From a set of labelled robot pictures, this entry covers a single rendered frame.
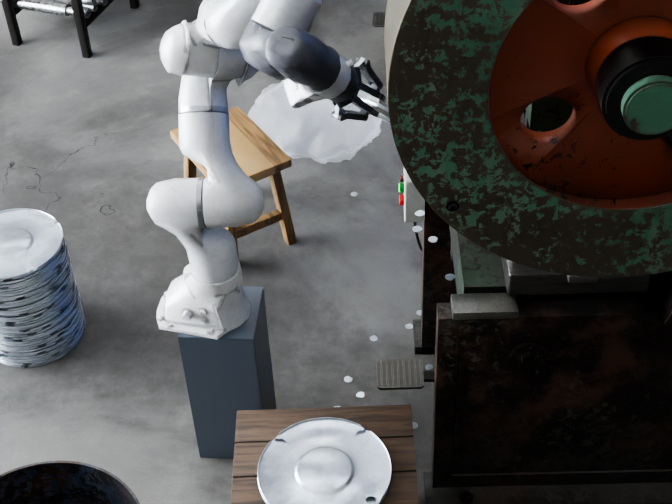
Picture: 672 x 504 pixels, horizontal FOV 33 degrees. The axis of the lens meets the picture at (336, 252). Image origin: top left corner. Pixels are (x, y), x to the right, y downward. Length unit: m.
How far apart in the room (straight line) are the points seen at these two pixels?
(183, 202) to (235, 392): 0.56
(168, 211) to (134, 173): 1.48
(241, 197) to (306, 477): 0.62
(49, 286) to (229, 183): 0.87
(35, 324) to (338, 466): 1.09
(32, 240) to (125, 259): 0.48
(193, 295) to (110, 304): 0.86
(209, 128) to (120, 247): 1.24
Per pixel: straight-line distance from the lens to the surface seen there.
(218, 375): 2.75
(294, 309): 3.35
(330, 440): 2.55
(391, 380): 2.92
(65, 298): 3.24
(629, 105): 1.80
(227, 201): 2.44
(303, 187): 3.78
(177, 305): 2.66
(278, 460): 2.52
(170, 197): 2.46
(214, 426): 2.90
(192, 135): 2.46
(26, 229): 3.25
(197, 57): 2.40
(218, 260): 2.54
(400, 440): 2.56
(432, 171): 1.91
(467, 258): 2.54
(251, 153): 3.39
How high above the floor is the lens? 2.34
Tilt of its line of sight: 42 degrees down
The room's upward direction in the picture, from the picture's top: 3 degrees counter-clockwise
